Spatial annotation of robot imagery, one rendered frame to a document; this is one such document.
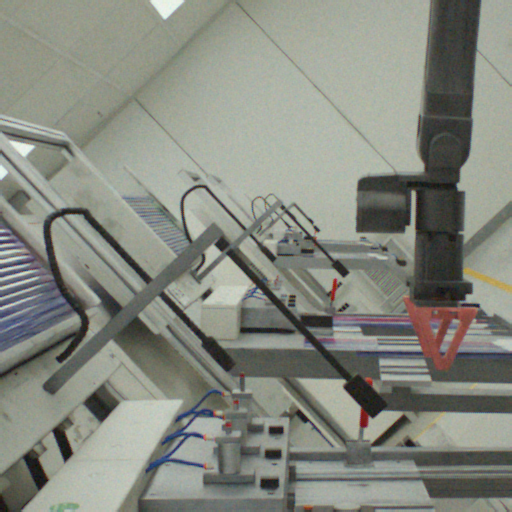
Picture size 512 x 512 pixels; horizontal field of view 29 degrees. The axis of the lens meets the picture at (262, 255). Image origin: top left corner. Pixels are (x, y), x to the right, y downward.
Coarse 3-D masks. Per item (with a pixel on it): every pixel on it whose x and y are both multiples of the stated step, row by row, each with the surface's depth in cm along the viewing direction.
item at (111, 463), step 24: (120, 408) 123; (144, 408) 123; (168, 408) 123; (96, 432) 110; (120, 432) 110; (144, 432) 110; (168, 432) 113; (72, 456) 100; (96, 456) 100; (120, 456) 100; (144, 456) 99; (72, 480) 91; (96, 480) 91; (120, 480) 91; (144, 480) 96; (48, 504) 84; (72, 504) 84; (96, 504) 84; (120, 504) 84
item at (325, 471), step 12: (300, 468) 120; (312, 468) 120; (324, 468) 120; (336, 468) 120; (348, 468) 119; (360, 468) 119; (372, 468) 119; (384, 468) 119; (396, 468) 119; (408, 468) 119; (420, 468) 119; (432, 468) 119; (444, 468) 119; (456, 468) 119; (468, 468) 119; (480, 468) 118; (492, 468) 118; (504, 468) 118
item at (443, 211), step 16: (416, 192) 117; (432, 192) 115; (448, 192) 114; (464, 192) 116; (416, 208) 117; (432, 208) 115; (448, 208) 115; (464, 208) 116; (416, 224) 117; (432, 224) 115; (448, 224) 115; (432, 240) 116; (448, 240) 116
